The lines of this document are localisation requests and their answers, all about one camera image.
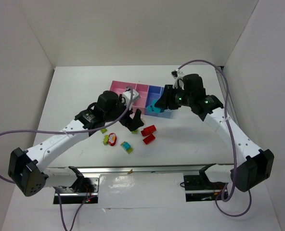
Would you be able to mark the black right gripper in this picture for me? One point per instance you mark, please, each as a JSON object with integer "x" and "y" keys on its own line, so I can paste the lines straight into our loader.
{"x": 168, "y": 96}

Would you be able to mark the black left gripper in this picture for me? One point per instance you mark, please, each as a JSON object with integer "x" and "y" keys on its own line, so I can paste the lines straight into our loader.
{"x": 129, "y": 118}

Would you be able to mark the teal lego piece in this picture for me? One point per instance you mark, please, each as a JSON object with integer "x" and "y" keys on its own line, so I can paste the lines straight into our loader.
{"x": 152, "y": 109}

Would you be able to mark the red lego brick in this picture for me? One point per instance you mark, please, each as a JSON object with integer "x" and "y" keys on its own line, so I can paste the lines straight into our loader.
{"x": 148, "y": 130}
{"x": 150, "y": 138}

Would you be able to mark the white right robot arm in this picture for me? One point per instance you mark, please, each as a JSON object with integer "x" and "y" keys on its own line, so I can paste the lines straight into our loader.
{"x": 251, "y": 164}

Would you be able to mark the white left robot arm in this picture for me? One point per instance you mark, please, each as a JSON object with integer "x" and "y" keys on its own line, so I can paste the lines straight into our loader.
{"x": 29, "y": 169}

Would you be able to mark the blue purple container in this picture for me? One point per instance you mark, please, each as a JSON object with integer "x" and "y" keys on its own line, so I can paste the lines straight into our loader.
{"x": 154, "y": 93}

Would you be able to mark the blue green stacked lego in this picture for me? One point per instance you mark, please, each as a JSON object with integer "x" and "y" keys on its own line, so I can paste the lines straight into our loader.
{"x": 127, "y": 147}

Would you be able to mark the red white flower lego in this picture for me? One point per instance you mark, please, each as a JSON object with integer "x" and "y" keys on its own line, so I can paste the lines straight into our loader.
{"x": 112, "y": 139}

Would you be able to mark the pink small container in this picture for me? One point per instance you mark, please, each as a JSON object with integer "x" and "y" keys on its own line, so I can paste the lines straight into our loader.
{"x": 142, "y": 89}

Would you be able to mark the green lego beside flower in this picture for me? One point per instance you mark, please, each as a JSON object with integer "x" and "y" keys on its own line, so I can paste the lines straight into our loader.
{"x": 106, "y": 138}

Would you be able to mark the pink large container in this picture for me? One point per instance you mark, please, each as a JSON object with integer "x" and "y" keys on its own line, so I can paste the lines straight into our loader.
{"x": 119, "y": 87}

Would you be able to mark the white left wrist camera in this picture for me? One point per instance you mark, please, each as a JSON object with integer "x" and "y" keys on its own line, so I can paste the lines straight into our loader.
{"x": 127, "y": 95}

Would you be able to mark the aluminium rail front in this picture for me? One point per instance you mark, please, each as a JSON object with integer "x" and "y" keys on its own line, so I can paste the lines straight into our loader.
{"x": 184, "y": 169}

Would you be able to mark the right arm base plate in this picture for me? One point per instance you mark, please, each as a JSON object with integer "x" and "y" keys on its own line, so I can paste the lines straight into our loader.
{"x": 197, "y": 190}

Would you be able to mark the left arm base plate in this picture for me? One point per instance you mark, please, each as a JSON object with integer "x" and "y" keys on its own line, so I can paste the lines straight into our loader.
{"x": 88, "y": 192}

